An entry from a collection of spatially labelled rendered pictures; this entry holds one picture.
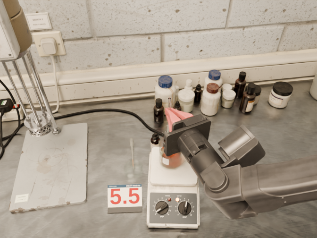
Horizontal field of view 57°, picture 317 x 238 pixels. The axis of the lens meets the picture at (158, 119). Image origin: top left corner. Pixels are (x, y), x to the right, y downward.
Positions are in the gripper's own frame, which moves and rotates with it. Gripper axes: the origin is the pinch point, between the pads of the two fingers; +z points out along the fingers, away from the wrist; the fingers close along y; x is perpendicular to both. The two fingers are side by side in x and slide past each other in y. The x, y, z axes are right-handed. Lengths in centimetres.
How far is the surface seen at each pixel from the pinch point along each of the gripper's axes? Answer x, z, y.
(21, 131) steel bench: 26, 37, 36
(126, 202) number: 24.5, -3.2, 13.5
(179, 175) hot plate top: 16.9, -6.4, -0.4
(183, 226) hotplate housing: 23.5, -15.8, 3.4
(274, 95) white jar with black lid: 21, 12, -48
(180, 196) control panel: 19.5, -10.3, 1.3
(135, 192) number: 22.9, -2.4, 10.6
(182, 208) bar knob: 20.6, -12.8, 2.2
